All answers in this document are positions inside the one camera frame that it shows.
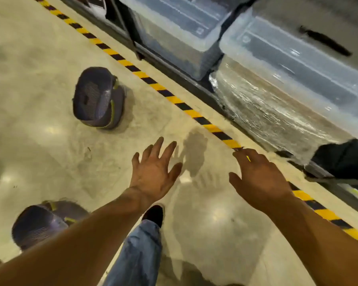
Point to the person's left forearm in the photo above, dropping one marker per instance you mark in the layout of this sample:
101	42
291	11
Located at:
62	250

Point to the clear plastic storage bin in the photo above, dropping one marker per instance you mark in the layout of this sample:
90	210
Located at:
301	71
173	23

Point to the person's right hand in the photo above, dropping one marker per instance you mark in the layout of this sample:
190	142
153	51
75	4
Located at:
262	181

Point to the black left shoe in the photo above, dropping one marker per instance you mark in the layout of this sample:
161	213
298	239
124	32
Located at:
153	215

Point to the person's left leg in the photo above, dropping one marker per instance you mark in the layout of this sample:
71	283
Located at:
137	259

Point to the person's left hand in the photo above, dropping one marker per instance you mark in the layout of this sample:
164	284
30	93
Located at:
152	175

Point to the person's right forearm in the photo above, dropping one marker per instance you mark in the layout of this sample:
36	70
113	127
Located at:
331	250

